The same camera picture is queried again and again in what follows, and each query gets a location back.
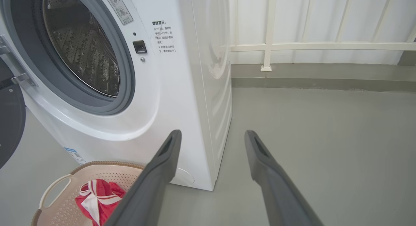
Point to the grey rubber door gasket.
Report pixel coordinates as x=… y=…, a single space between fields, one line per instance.
x=125 y=73

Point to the grey warning sticker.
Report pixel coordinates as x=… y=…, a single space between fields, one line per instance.
x=119 y=8

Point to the black door lock latch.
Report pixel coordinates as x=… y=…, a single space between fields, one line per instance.
x=140 y=46

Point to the steel washing machine drum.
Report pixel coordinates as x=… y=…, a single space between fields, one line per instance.
x=81 y=47

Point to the white metal railing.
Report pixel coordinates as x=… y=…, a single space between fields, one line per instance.
x=269 y=24

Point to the metal door hinge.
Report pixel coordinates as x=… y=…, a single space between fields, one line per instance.
x=22 y=79

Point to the beige perforated laundry basket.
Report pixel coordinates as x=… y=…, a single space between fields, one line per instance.
x=65 y=209

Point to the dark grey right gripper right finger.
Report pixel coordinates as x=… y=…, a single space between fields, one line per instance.
x=276 y=187

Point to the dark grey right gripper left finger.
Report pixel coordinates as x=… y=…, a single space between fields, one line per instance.
x=152 y=183

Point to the red and white garment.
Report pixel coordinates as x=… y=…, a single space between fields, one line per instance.
x=104 y=196

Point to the white washing machine body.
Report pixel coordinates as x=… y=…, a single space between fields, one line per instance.
x=182 y=89

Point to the dark grey washing machine door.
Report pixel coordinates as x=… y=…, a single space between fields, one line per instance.
x=11 y=122

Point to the blue and white label sticker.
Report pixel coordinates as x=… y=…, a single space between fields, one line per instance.
x=75 y=156

